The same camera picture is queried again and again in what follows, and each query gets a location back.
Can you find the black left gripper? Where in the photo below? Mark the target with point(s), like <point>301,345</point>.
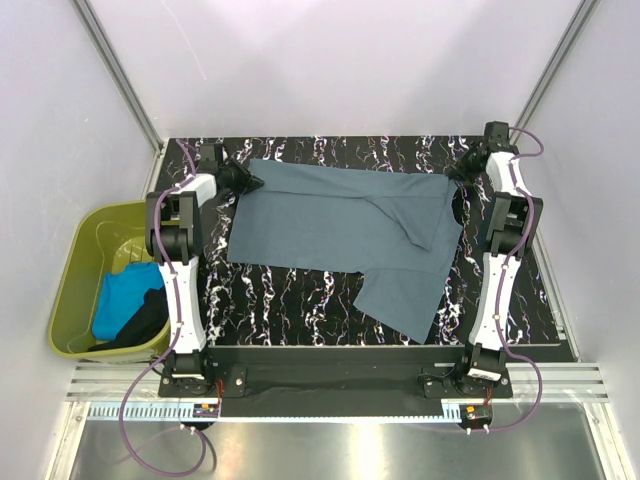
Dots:
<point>247,182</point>

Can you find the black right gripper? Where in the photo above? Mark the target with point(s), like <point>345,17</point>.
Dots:
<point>459,173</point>

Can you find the slate blue t shirt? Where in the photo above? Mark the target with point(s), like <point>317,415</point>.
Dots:
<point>396,229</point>

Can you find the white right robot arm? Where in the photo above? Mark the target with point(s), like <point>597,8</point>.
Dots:
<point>506,237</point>

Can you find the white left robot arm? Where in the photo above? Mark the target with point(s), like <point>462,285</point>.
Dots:
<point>174,239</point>

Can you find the olive green plastic bin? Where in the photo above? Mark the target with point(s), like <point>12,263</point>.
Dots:
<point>105,242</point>

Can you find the black t shirt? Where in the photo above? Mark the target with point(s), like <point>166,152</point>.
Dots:
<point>145,324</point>

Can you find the bright blue t shirt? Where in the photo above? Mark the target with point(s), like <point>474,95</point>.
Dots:
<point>122,295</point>

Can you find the left connector box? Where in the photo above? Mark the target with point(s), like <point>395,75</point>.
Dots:
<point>206,410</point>

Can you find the connector box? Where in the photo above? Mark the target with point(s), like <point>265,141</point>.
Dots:
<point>479,413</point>
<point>206,410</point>

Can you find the right connector box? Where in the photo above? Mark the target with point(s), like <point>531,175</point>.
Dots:
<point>479,413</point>

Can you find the left upright frame post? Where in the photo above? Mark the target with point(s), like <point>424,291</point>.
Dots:
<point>96,32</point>

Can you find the upright frame post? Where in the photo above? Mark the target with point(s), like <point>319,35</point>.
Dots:
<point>570,36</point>
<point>96,32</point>

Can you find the right upright frame post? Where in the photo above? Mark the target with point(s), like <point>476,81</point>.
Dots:
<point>570,36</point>

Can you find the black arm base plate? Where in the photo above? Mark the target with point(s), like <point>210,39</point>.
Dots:
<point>360,378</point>

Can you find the aluminium frame rail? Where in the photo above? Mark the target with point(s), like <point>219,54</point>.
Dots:
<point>562,382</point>

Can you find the white slotted cable duct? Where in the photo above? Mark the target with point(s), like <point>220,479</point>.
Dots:
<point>234,411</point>

